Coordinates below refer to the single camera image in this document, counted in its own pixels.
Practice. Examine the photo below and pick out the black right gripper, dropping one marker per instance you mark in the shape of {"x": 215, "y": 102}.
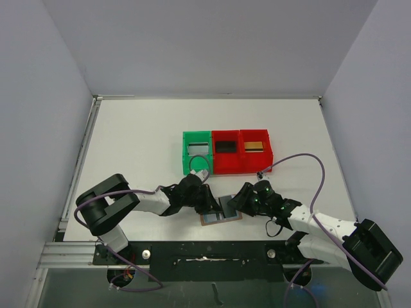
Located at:
{"x": 242, "y": 197}

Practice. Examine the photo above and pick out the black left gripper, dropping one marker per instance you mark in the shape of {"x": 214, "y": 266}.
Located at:
{"x": 205, "y": 199}

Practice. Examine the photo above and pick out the dark grey card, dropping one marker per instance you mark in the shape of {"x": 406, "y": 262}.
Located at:
{"x": 227, "y": 211}

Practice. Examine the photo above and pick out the brown leather card holder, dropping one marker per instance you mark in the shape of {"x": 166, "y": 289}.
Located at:
{"x": 212, "y": 219}

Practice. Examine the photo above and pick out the green plastic bin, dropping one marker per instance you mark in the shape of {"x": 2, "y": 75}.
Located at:
{"x": 196, "y": 162}

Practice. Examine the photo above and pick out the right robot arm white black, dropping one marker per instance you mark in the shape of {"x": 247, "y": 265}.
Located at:
{"x": 360, "y": 247}

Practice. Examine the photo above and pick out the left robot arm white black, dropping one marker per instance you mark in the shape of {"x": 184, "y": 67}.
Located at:
{"x": 103, "y": 207}

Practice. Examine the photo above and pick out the gold card in bin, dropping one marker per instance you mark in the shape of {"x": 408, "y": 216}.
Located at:
{"x": 254, "y": 146}

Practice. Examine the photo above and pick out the black card in bin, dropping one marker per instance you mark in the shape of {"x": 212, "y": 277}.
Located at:
{"x": 225, "y": 147}

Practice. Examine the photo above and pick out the right red plastic bin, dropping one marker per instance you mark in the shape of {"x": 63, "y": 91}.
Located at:
{"x": 254, "y": 162}

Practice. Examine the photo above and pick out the red plastic bin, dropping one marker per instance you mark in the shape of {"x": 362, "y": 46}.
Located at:
{"x": 226, "y": 163}
{"x": 254, "y": 162}

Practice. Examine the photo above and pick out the middle red plastic bin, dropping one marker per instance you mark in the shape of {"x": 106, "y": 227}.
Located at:
{"x": 226, "y": 163}

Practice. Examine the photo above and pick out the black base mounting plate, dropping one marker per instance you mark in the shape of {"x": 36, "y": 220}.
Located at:
{"x": 226, "y": 271}

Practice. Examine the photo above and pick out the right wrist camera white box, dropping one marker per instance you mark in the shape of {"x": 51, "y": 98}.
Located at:
{"x": 262, "y": 175}

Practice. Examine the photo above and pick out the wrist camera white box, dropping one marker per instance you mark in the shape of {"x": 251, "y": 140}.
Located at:
{"x": 203, "y": 174}
{"x": 262, "y": 175}

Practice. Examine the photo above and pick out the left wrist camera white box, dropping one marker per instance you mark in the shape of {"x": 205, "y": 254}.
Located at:
{"x": 203, "y": 174}

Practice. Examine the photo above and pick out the aluminium front rail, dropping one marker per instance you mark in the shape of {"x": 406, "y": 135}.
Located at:
{"x": 64, "y": 255}

